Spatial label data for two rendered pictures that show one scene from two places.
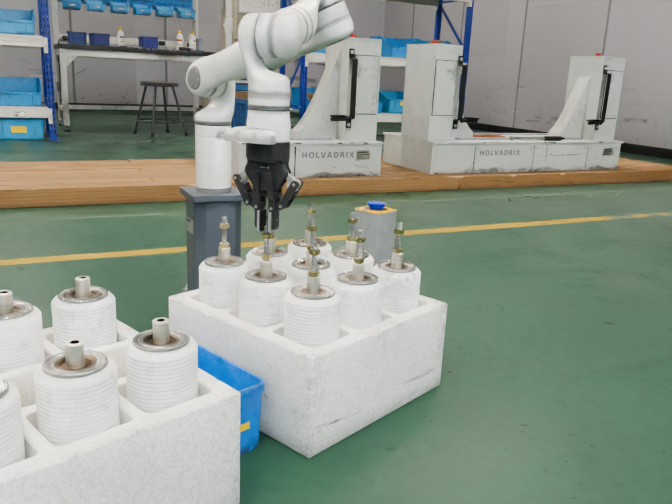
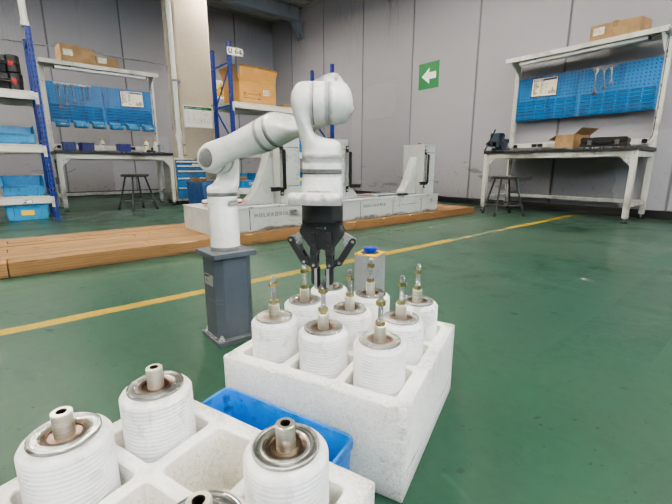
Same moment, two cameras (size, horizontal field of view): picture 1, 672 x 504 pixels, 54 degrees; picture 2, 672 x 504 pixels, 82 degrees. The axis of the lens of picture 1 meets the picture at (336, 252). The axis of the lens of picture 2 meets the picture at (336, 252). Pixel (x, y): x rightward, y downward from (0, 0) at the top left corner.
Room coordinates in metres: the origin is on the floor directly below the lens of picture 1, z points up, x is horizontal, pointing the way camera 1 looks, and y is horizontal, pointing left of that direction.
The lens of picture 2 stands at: (0.45, 0.26, 0.56)
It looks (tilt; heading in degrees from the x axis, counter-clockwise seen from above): 12 degrees down; 347
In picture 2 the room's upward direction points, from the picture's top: straight up
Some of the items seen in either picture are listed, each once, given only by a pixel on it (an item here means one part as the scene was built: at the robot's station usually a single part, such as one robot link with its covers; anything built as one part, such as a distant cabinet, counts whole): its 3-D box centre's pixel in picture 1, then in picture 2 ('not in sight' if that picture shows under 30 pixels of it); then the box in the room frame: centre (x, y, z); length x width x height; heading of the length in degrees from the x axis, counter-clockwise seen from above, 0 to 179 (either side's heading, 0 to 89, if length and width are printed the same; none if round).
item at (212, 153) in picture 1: (213, 157); (224, 222); (1.71, 0.33, 0.39); 0.09 x 0.09 x 0.17; 27
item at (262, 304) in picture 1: (265, 323); (323, 369); (1.13, 0.12, 0.16); 0.10 x 0.10 x 0.18
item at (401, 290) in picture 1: (393, 310); (415, 336); (1.23, -0.12, 0.16); 0.10 x 0.10 x 0.18
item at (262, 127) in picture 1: (263, 122); (320, 185); (1.12, 0.13, 0.53); 0.11 x 0.09 x 0.06; 157
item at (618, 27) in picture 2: not in sight; (619, 31); (4.11, -3.70, 1.96); 0.46 x 0.28 x 0.16; 23
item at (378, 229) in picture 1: (371, 274); (368, 303); (1.49, -0.09, 0.16); 0.07 x 0.07 x 0.31; 49
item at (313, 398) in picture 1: (308, 341); (349, 374); (1.22, 0.05, 0.09); 0.39 x 0.39 x 0.18; 49
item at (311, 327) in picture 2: (265, 276); (323, 327); (1.13, 0.12, 0.25); 0.08 x 0.08 x 0.01
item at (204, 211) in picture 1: (213, 245); (228, 293); (1.71, 0.33, 0.15); 0.15 x 0.15 x 0.30; 27
